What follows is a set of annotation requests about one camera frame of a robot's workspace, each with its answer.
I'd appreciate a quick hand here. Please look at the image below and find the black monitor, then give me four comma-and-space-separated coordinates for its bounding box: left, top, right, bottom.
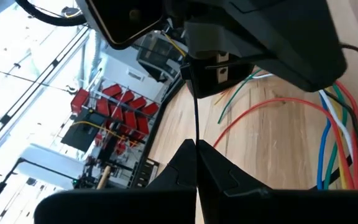
60, 108, 106, 154

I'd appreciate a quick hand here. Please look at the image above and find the multicolour wire harness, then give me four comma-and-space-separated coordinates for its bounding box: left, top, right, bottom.
212, 67, 358, 191

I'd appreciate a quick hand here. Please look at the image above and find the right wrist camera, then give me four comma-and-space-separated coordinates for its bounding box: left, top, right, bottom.
75, 0, 168, 51

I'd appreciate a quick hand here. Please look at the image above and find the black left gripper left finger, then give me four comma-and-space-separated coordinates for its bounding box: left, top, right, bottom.
34, 138, 198, 224

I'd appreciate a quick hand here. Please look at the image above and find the black aluminium table frame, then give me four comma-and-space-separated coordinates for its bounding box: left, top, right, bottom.
128, 79, 188, 190

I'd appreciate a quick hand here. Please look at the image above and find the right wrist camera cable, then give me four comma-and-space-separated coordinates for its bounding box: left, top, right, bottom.
13, 0, 88, 27

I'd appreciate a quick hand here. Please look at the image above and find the metal rack with red bins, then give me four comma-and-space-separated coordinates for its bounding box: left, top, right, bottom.
69, 83, 160, 156

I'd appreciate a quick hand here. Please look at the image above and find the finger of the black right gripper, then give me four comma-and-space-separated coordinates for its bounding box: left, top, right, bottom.
181, 0, 348, 93
183, 52, 255, 100

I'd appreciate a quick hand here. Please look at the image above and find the white column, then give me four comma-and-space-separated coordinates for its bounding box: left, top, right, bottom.
16, 144, 88, 191

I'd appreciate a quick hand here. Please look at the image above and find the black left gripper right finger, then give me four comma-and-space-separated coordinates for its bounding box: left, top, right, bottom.
197, 139, 358, 224

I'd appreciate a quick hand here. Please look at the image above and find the yellow monitor cable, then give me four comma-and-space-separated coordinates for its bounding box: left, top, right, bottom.
71, 119, 138, 147

